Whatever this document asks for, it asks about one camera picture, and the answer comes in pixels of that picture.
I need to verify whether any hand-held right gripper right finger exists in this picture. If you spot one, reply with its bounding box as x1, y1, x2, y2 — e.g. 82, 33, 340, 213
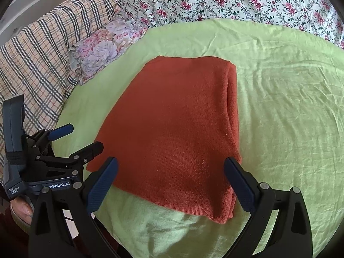
224, 156, 313, 258

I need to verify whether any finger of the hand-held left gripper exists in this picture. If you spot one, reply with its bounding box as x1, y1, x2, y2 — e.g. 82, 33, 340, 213
36, 141, 104, 173
27, 124, 75, 151

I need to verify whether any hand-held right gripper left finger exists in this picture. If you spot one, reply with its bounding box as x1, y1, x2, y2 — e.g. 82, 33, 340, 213
28, 156, 119, 258

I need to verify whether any orange knit sweater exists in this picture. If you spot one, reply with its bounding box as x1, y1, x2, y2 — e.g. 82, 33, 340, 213
86, 55, 242, 224

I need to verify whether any person's left hand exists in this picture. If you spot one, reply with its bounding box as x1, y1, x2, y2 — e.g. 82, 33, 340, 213
10, 196, 37, 227

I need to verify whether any plaid blanket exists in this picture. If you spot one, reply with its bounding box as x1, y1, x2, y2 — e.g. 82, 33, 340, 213
0, 0, 124, 146

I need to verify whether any light green blanket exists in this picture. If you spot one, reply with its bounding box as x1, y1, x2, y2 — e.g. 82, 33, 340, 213
52, 19, 344, 258

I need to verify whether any pastel floral pillow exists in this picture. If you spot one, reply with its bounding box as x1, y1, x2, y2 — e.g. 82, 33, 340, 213
67, 19, 147, 85

